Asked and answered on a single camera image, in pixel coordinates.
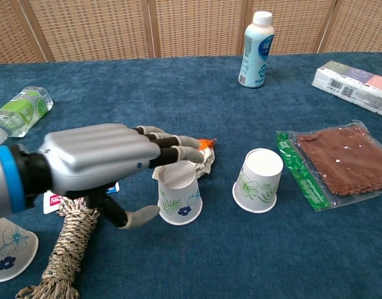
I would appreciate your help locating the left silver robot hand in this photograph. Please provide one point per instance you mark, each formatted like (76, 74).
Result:
(97, 152)

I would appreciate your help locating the white drink bottle blue label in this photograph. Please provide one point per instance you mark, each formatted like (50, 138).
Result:
(256, 56)

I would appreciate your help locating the zip bag brown cloths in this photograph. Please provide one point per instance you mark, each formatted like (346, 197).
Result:
(349, 165)

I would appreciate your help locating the white floral paper cup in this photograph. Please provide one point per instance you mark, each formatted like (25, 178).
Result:
(259, 180)
(10, 252)
(178, 199)

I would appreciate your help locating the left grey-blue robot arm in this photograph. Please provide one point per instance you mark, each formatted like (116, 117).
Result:
(7, 180)

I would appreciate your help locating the correction tape blister pack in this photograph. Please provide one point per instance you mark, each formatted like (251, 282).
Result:
(52, 202)

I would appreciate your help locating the pastel tissue multipack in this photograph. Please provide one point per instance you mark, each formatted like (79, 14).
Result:
(349, 84)

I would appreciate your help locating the orange white snack packet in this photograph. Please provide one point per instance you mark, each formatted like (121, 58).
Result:
(207, 169)

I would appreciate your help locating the blue tablecloth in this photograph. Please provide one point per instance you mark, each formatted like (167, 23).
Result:
(240, 249)

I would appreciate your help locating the clear bottle green label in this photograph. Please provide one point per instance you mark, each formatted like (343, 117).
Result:
(22, 112)

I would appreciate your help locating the wicker folding screen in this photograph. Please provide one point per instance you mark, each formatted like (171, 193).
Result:
(100, 28)

